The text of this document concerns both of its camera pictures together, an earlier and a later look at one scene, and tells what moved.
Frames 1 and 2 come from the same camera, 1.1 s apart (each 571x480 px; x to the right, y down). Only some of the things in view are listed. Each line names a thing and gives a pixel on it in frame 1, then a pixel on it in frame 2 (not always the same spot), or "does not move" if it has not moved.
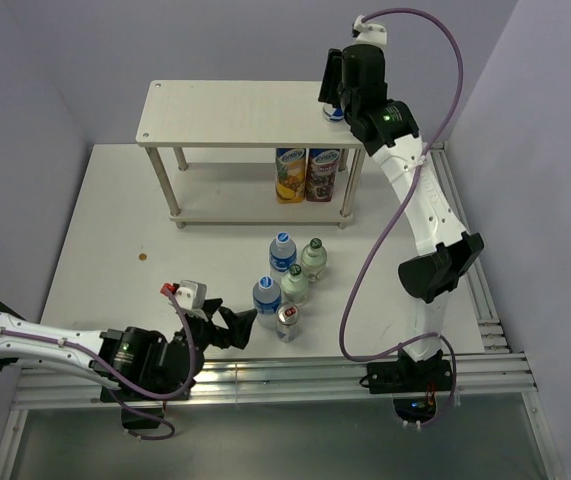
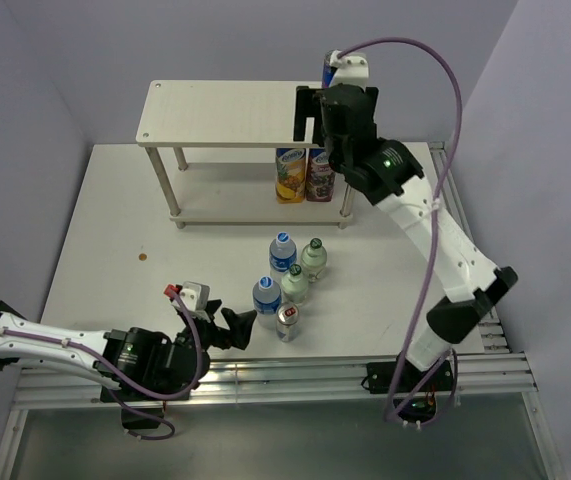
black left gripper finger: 209,307 does not move
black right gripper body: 343,95 → 335,156
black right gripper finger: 332,77 → 308,103
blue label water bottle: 266,299 does not move
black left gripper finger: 240,324 does not move
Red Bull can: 287,322 does not move
